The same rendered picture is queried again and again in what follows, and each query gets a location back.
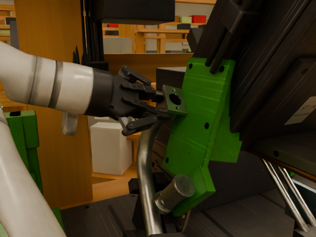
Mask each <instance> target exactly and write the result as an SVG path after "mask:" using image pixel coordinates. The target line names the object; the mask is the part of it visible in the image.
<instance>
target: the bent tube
mask: <svg viewBox="0 0 316 237"><path fill-rule="evenodd" d="M162 92H163V97H164V100H163V101H162V102H161V104H160V105H159V106H158V107H157V108H163V109H166V111H167V112H169V113H174V114H179V115H184V116H186V115H187V114H188V112H187V108H186V104H185V100H184V96H183V92H182V89H180V88H176V87H171V86H167V85H163V86H162ZM164 123H165V121H160V120H157V121H156V123H154V124H153V126H152V127H151V128H150V129H147V130H144V131H142V132H141V135H140V138H139V142H138V147H137V154H136V171H137V179H138V185H139V191H140V197H141V204H142V212H143V218H144V225H145V231H146V237H149V235H151V234H163V233H164V232H163V227H162V222H161V217H160V213H158V212H157V211H156V210H155V208H154V206H153V202H152V200H153V197H154V196H155V195H156V190H155V185H154V180H153V175H152V169H151V153H152V147H153V143H154V140H155V137H156V134H157V132H158V130H159V129H160V128H161V126H162V125H163V124H164Z"/></svg>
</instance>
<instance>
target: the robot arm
mask: <svg viewBox="0 0 316 237"><path fill-rule="evenodd" d="M137 80H139V81H140V82H142V83H143V84H140V83H139V82H137ZM0 81H1V82H2V84H3V86H4V91H5V94H6V96H7V98H8V99H9V100H11V101H14V102H17V103H24V104H30V105H36V106H42V107H49V108H52V109H56V110H59V111H62V112H63V114H62V131H61V132H62V133H63V134H64V135H69V136H74V135H75V133H76V128H77V121H78V114H82V115H88V116H94V117H100V118H101V117H110V118H112V119H114V120H116V121H119V122H120V124H121V126H122V127H123V130H122V132H121V133H122V135H123V136H129V135H132V134H135V133H138V132H141V131H144V130H147V129H150V128H151V127H152V126H153V124H154V123H156V121H157V120H160V121H165V122H170V121H171V120H173V119H174V118H175V117H176V116H177V114H174V113H169V112H167V111H166V109H163V108H156V107H153V106H150V105H148V104H147V103H146V102H144V101H142V100H146V101H148V100H150V99H151V101H152V102H155V103H161V102H162V101H163V100H164V97H163V92H162V91H157V90H155V89H154V88H153V87H152V86H151V81H150V80H149V79H148V78H146V77H144V76H143V75H141V74H139V73H138V72H136V71H134V70H133V69H131V68H129V67H128V66H126V65H122V67H121V69H120V70H119V72H118V74H117V75H112V74H111V73H110V72H109V71H104V70H100V69H97V68H92V67H88V66H84V65H80V64H76V63H69V62H60V61H55V60H52V59H47V58H44V57H39V56H35V55H30V54H27V53H24V52H22V51H20V50H18V49H16V48H14V47H12V46H10V45H8V44H6V43H4V42H2V41H0ZM129 116H130V117H133V119H128V118H127V117H129ZM134 118H136V119H138V120H135V119H134ZM139 118H142V119H139ZM0 223H1V224H2V226H3V227H4V229H5V230H6V232H7V234H8V236H9V237H67V236H66V234H65V233H64V231H63V229H62V227H61V225H60V224H59V222H58V220H57V218H56V217H55V215H54V213H53V212H52V210H51V208H50V207H49V205H48V203H47V201H46V200H45V198H44V197H43V195H42V193H41V191H40V190H39V188H38V186H37V185H36V183H35V182H34V180H33V178H32V177H31V175H30V173H29V171H28V170H27V168H26V166H25V164H24V162H23V160H22V158H21V156H20V154H19V152H18V150H17V148H16V145H15V143H14V140H13V137H12V134H11V131H10V129H9V126H8V123H7V121H6V118H5V115H4V112H3V109H2V107H1V105H0Z"/></svg>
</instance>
